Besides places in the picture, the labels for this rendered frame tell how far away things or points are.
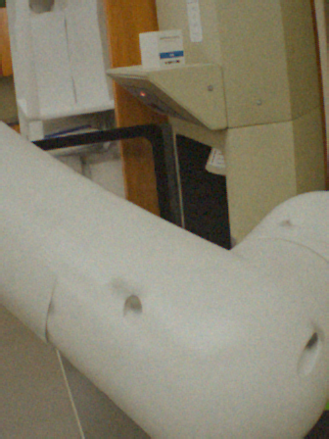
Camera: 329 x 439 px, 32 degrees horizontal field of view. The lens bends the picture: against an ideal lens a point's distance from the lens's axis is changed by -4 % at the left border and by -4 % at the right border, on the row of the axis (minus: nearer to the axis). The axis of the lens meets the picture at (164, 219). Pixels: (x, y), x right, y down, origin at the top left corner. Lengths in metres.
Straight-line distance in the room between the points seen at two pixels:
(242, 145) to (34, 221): 0.63
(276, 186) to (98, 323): 0.70
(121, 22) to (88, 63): 0.92
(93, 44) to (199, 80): 1.27
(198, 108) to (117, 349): 0.64
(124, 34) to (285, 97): 0.42
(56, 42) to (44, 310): 1.95
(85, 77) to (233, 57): 1.30
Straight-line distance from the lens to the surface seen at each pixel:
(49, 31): 2.23
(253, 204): 0.93
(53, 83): 2.24
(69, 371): 1.21
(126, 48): 1.22
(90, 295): 0.28
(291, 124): 0.94
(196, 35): 0.98
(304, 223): 0.35
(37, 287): 0.30
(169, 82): 0.86
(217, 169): 1.02
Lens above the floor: 1.55
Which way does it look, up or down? 17 degrees down
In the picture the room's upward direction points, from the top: 6 degrees counter-clockwise
